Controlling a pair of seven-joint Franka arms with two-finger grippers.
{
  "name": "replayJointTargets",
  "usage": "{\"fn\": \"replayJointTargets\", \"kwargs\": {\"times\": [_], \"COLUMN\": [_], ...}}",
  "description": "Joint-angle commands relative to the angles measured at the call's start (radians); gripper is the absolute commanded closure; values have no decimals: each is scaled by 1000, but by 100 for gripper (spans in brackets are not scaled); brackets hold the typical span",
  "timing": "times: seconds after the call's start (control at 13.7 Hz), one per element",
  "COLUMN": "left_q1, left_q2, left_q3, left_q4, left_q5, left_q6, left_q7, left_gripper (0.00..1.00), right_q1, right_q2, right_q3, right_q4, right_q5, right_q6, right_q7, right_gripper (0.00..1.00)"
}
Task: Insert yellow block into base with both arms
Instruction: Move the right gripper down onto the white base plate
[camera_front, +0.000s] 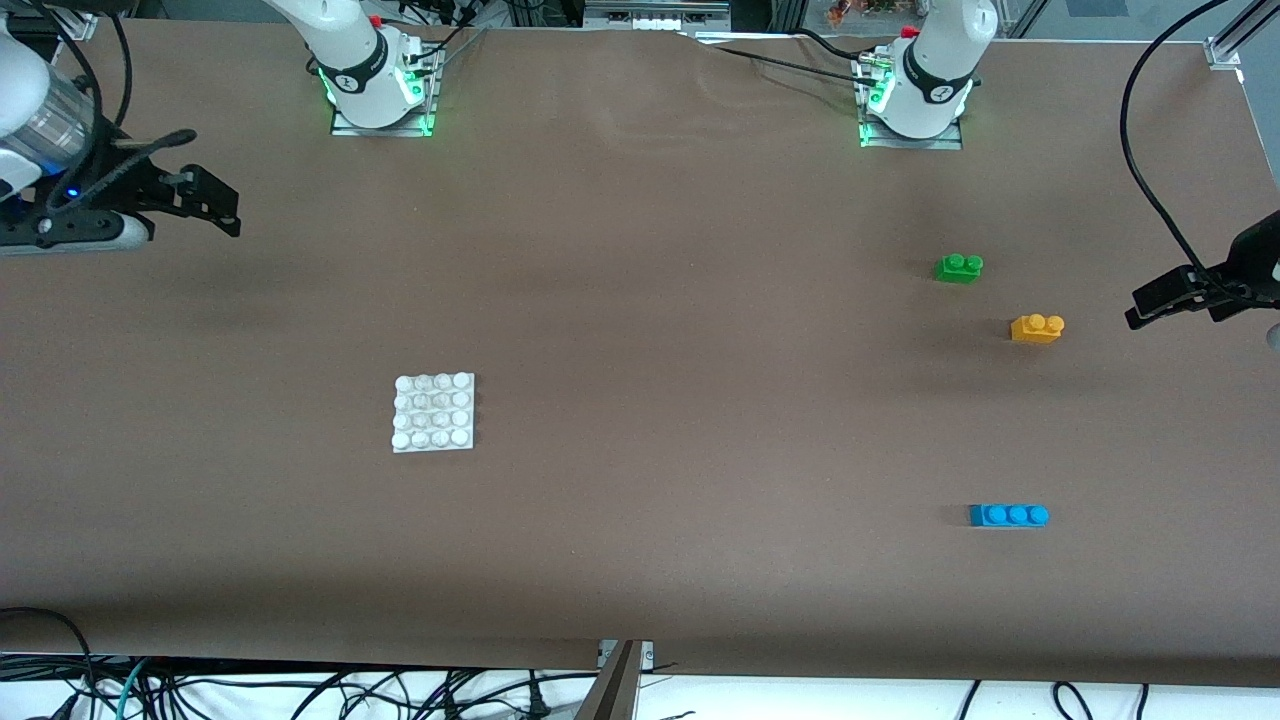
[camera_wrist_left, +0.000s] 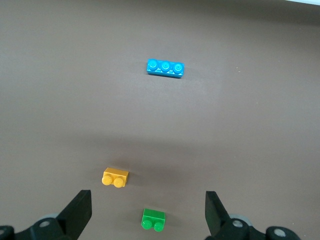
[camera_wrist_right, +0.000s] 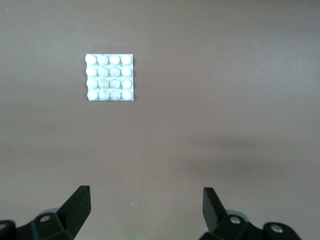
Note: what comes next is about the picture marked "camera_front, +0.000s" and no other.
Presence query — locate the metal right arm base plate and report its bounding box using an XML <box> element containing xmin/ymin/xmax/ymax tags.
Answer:
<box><xmin>331</xmin><ymin>50</ymin><xmax>441</xmax><ymax>138</ymax></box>

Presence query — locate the black base cable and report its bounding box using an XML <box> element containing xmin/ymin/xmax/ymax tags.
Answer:
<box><xmin>400</xmin><ymin>0</ymin><xmax>491</xmax><ymax>69</ymax></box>
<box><xmin>690</xmin><ymin>28</ymin><xmax>876</xmax><ymax>83</ymax></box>

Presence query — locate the white studded base plate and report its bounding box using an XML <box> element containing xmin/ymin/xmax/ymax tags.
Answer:
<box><xmin>390</xmin><ymin>372</ymin><xmax>477</xmax><ymax>455</ymax></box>

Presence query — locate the blue three-stud block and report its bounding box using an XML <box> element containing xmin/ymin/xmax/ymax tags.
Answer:
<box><xmin>968</xmin><ymin>503</ymin><xmax>1051</xmax><ymax>529</ymax></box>

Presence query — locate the grey metal table leg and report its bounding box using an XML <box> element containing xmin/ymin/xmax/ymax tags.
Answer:
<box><xmin>575</xmin><ymin>640</ymin><xmax>656</xmax><ymax>720</ymax></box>

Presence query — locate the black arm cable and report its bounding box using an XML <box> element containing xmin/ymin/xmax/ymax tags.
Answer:
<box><xmin>1119</xmin><ymin>0</ymin><xmax>1236</xmax><ymax>291</ymax></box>
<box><xmin>30</xmin><ymin>0</ymin><xmax>198</xmax><ymax>206</ymax></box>

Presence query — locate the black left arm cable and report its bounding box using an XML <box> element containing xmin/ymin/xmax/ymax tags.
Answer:
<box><xmin>1119</xmin><ymin>0</ymin><xmax>1236</xmax><ymax>291</ymax></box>

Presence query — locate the aluminium frame corner post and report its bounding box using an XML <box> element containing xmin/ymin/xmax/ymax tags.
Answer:
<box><xmin>1205</xmin><ymin>0</ymin><xmax>1280</xmax><ymax>71</ymax></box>

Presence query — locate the black floor cable tangle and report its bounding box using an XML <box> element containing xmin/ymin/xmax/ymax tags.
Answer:
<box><xmin>0</xmin><ymin>605</ymin><xmax>601</xmax><ymax>720</ymax></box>

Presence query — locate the teal floor cable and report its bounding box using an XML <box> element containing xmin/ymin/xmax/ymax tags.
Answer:
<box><xmin>114</xmin><ymin>658</ymin><xmax>153</xmax><ymax>720</ymax></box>

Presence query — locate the orange red background clutter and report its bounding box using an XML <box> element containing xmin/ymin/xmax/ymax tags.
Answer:
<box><xmin>826</xmin><ymin>0</ymin><xmax>901</xmax><ymax>26</ymax></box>

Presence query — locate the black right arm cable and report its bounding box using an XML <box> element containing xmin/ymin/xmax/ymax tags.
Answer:
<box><xmin>30</xmin><ymin>0</ymin><xmax>198</xmax><ymax>206</ymax></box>

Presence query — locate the brown table cover sheet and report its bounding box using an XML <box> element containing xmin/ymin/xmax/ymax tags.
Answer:
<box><xmin>0</xmin><ymin>18</ymin><xmax>1280</xmax><ymax>691</ymax></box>

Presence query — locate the aluminium profile rail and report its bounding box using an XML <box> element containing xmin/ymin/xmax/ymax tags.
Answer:
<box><xmin>583</xmin><ymin>0</ymin><xmax>731</xmax><ymax>33</ymax></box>

